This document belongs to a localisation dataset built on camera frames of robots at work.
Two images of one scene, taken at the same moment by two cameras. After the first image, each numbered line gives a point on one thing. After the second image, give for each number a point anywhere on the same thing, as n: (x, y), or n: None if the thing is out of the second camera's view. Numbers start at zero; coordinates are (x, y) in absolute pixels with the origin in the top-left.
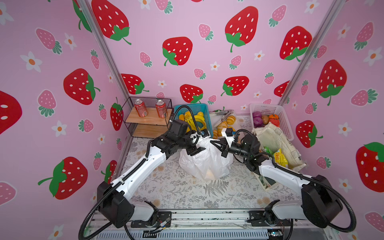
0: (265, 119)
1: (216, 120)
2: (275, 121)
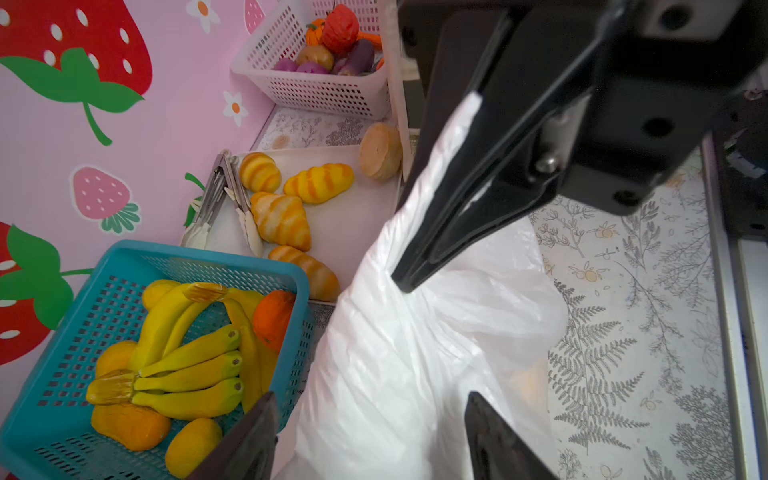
0: (318, 54)
1: (344, 204)
2: (340, 31)
